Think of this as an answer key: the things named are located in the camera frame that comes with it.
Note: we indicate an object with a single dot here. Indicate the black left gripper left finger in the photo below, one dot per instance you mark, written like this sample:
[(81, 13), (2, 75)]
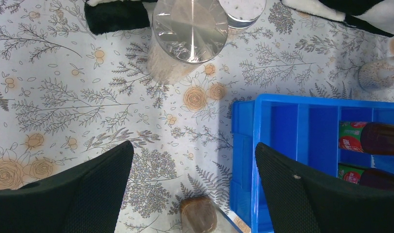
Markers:
[(83, 199)]

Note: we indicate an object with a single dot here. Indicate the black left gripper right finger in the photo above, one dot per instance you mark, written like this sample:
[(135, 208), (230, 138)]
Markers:
[(301, 199)]

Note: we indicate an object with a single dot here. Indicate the glass oil bottle gold stopper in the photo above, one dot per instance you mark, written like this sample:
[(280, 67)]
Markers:
[(201, 215)]

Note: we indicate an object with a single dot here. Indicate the black and white checkered blanket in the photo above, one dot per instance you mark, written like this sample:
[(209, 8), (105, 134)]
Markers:
[(374, 16)]

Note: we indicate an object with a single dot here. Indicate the seed shaker black cap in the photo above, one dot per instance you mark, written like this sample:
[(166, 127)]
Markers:
[(377, 75)]

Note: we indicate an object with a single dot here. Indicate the blue plastic divided bin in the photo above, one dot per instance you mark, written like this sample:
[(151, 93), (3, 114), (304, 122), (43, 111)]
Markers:
[(304, 129)]

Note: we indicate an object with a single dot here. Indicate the sauce bottle yellow cap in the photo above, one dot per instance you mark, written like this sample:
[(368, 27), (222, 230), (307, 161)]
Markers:
[(367, 137), (370, 177)]

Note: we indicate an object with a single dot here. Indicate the floral patterned tablecloth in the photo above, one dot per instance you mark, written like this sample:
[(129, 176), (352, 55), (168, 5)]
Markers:
[(68, 95)]

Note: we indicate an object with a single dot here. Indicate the clear jar with steel lid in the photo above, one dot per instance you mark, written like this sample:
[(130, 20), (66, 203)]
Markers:
[(185, 34)]

